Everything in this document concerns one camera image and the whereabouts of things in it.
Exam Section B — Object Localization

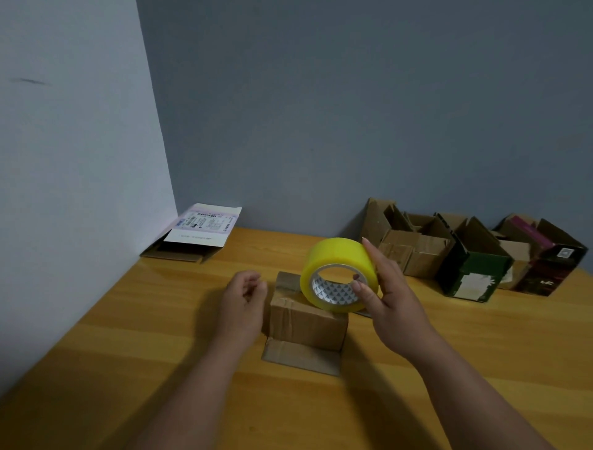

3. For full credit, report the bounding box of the person's left hand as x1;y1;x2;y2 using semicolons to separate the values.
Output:
214;270;269;360

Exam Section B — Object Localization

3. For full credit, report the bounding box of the plain brown carton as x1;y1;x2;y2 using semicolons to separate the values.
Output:
359;197;416;272

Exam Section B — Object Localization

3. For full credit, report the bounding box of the black box white label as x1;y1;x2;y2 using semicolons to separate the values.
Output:
140;203;243;265

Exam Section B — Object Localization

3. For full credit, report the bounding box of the person's right hand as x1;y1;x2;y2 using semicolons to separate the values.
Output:
351;237;448;367

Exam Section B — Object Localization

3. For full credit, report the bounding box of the pink and black carton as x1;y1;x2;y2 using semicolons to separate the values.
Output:
494;213;589;297

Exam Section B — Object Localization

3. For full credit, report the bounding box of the yellow tape roll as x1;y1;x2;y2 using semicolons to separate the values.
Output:
300;237;382;314

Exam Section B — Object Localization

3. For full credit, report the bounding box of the person's right forearm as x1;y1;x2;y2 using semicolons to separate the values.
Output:
416;337;557;450

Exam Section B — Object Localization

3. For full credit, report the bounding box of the small brown cardboard box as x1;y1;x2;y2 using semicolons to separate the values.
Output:
490;231;531;292

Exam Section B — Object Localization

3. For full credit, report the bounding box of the person's left forearm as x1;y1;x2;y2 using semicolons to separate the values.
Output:
127;341;246;450

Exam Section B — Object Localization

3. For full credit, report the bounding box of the brown carton with label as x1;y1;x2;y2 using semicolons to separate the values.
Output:
403;212;457;279

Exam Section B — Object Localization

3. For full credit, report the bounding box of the green box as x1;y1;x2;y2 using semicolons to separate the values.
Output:
433;212;515;304

